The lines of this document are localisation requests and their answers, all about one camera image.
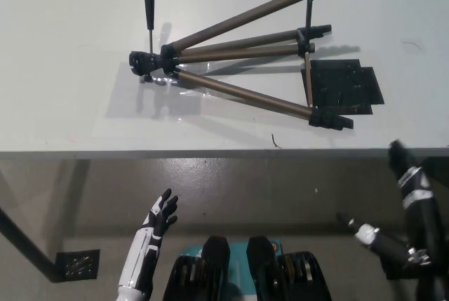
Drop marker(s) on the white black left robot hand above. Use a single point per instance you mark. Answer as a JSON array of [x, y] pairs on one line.
[[159, 215]]

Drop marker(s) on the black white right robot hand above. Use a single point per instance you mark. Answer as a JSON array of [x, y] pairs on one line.
[[408, 178]]

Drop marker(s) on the bronze and black camera tripod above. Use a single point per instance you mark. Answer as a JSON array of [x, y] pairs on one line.
[[224, 87]]

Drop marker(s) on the black floor mounting plate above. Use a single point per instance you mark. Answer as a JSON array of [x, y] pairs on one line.
[[79, 264]]

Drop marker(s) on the black tape patch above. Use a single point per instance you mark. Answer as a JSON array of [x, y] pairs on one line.
[[347, 87]]

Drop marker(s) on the clear plastic tape sheet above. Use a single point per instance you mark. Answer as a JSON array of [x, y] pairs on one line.
[[147, 101]]

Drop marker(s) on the thin dark thread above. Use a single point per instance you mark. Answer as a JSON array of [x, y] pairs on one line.
[[412, 43]]

